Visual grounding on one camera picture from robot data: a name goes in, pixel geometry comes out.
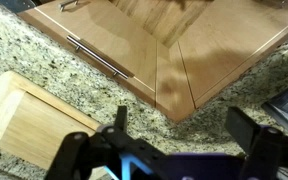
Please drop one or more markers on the wooden cabinet door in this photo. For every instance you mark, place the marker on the wooden cabinet door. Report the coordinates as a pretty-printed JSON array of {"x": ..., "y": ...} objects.
[{"x": 237, "y": 43}]

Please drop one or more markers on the wooden cabinet drawer front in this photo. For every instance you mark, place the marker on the wooden cabinet drawer front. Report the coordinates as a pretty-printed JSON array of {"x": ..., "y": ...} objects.
[{"x": 94, "y": 30}]

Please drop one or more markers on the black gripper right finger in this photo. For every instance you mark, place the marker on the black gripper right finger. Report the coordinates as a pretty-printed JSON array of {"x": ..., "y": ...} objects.
[{"x": 241, "y": 128}]

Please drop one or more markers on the large bamboo chopping board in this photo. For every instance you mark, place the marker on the large bamboo chopping board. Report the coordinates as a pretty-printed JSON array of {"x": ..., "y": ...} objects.
[{"x": 50, "y": 100}]

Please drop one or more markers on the narrow wooden corner panel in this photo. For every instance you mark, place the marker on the narrow wooden corner panel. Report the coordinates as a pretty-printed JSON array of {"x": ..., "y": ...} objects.
[{"x": 172, "y": 86}]

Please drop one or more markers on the small bamboo chopping board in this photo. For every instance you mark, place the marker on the small bamboo chopping board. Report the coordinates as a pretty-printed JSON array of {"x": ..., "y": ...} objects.
[{"x": 40, "y": 130}]

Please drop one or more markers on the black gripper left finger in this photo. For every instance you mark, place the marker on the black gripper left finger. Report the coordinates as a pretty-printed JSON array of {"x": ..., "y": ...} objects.
[{"x": 121, "y": 117}]

